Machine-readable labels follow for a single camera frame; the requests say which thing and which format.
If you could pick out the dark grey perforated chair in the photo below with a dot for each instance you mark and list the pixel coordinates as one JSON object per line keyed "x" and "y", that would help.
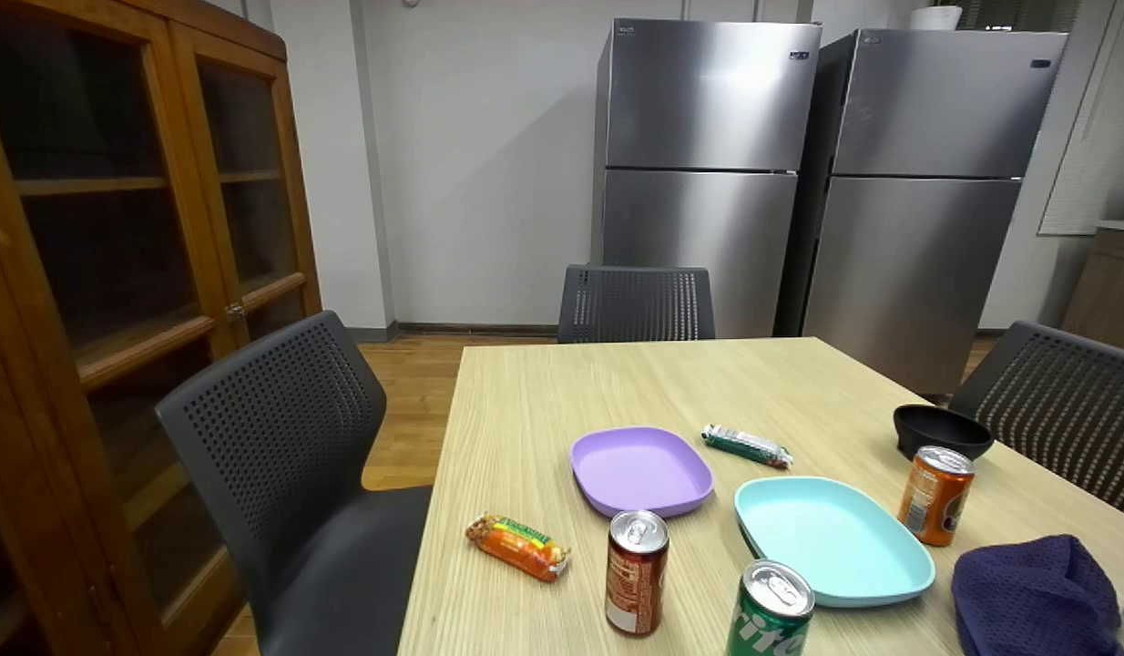
{"x": 1063, "y": 410}
{"x": 289, "y": 483}
{"x": 635, "y": 305}

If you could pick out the purple plastic plate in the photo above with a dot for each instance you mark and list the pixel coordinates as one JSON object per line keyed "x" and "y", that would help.
{"x": 639, "y": 469}

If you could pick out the green snack bar packet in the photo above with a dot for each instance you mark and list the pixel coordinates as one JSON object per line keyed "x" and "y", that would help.
{"x": 746, "y": 445}

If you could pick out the orange snack bar packet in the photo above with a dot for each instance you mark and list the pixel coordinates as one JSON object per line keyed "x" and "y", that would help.
{"x": 516, "y": 546}

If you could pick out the brown soda can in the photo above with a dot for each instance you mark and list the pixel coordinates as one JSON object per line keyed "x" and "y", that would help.
{"x": 636, "y": 576}

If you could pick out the row of steel refrigerators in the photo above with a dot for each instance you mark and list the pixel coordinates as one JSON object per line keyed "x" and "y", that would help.
{"x": 799, "y": 182}

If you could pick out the light blue plastic plate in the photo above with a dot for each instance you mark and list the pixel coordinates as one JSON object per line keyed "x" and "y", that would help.
{"x": 826, "y": 538}

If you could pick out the green soda can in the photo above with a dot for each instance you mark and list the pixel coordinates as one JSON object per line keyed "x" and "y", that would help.
{"x": 768, "y": 620}

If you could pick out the black bowl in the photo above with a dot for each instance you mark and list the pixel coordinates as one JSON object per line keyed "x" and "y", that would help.
{"x": 940, "y": 430}

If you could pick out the orange soda can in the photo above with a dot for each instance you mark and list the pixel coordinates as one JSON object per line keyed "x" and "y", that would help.
{"x": 934, "y": 499}

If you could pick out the wooden glass-door cabinet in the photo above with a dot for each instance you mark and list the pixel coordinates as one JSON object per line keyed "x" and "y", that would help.
{"x": 116, "y": 273}

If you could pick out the white plant pot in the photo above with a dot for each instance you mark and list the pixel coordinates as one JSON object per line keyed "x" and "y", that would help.
{"x": 935, "y": 16}

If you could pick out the dark blue cloth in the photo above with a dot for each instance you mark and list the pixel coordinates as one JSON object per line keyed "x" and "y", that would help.
{"x": 1031, "y": 601}

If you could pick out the wooden side cabinet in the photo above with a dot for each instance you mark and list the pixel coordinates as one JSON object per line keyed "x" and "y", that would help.
{"x": 1108, "y": 287}

